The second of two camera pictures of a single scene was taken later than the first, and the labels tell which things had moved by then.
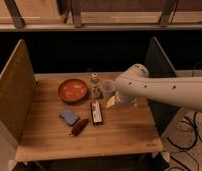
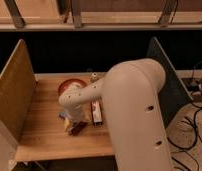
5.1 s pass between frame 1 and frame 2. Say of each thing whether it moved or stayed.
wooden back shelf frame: stayed
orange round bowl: stayed
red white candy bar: stayed
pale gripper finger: moved
